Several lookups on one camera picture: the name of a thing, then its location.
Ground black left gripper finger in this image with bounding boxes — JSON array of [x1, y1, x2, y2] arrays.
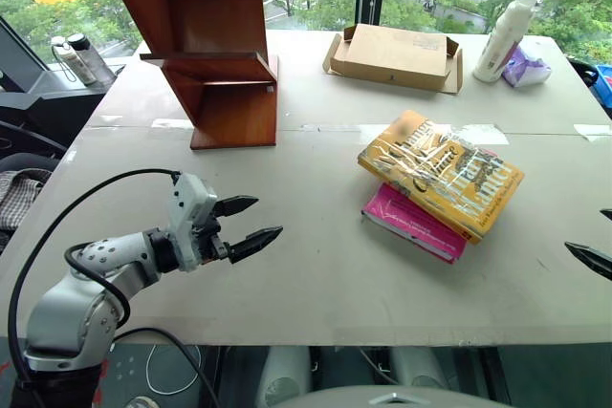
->
[[228, 225, 285, 265], [212, 194, 260, 220]]

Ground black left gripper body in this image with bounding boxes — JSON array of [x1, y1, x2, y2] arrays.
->
[[192, 200, 234, 266]]

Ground red-brown wooden bookshelf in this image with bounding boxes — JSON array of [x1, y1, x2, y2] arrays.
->
[[95, 0, 284, 152]]

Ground pink book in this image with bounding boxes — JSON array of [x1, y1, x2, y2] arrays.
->
[[360, 182, 469, 266]]

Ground yellow hardcover book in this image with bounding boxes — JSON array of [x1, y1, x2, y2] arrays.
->
[[357, 109, 527, 247]]

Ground blue plastic crate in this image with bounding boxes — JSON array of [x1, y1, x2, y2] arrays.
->
[[591, 62, 612, 111]]

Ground white rounded leg cover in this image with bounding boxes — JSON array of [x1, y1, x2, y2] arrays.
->
[[388, 345, 461, 394], [254, 345, 316, 408]]

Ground purple white tissue pack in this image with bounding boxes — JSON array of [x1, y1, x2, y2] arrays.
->
[[501, 39, 553, 90]]

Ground checked cloth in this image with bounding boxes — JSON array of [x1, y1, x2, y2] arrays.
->
[[0, 167, 55, 233]]

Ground white plastic bottle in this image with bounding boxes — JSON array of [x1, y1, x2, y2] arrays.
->
[[472, 0, 540, 85]]

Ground clear bottle with black cap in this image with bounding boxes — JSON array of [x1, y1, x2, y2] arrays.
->
[[66, 32, 117, 88]]

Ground black chair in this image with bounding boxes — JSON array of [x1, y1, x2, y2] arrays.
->
[[0, 62, 126, 171]]

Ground grey robot torso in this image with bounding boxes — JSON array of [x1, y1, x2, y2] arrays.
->
[[280, 385, 514, 408]]

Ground flat brown cardboard box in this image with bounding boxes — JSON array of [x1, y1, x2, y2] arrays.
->
[[321, 22, 466, 96]]

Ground black slanted panel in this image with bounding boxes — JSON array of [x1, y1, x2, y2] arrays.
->
[[0, 14, 50, 94]]

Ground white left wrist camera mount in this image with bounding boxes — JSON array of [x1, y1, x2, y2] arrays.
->
[[164, 172, 219, 273]]

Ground short black arm cable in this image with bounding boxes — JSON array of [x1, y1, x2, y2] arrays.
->
[[63, 241, 222, 408]]

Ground thin white cable loop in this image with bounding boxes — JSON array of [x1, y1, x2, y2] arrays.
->
[[144, 342, 206, 396]]

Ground white bottle with strap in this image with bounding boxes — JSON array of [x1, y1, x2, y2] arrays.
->
[[49, 35, 98, 88]]

